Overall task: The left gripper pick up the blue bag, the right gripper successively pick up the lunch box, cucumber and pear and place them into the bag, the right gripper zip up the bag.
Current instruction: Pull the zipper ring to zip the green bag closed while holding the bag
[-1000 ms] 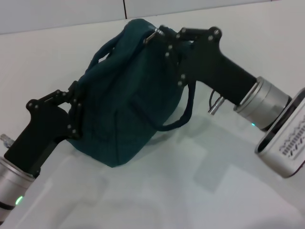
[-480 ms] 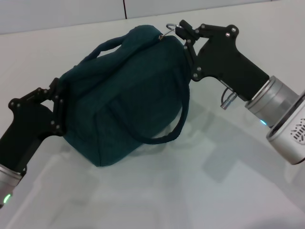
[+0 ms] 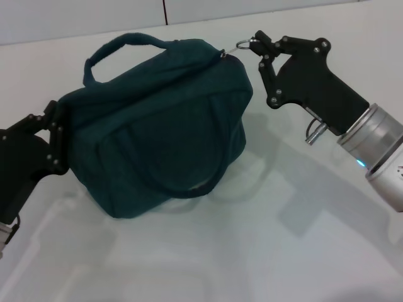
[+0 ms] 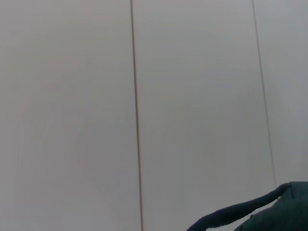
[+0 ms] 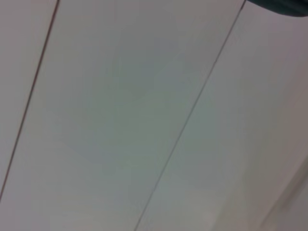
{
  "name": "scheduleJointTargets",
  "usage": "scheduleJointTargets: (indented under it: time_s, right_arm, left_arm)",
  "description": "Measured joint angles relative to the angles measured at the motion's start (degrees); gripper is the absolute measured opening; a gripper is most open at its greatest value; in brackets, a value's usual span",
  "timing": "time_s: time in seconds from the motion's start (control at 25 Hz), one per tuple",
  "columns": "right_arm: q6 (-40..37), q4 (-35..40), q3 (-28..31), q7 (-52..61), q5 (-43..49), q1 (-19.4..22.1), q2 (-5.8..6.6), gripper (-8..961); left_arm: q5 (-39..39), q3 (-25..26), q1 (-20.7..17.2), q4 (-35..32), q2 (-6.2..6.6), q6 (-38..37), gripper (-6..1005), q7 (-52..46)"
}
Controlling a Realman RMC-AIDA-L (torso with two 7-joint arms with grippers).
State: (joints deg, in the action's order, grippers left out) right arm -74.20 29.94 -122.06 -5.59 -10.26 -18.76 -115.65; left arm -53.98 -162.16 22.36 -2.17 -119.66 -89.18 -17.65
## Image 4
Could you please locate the dark teal fabric bag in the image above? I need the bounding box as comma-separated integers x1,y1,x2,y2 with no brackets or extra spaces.
186,181,308,231

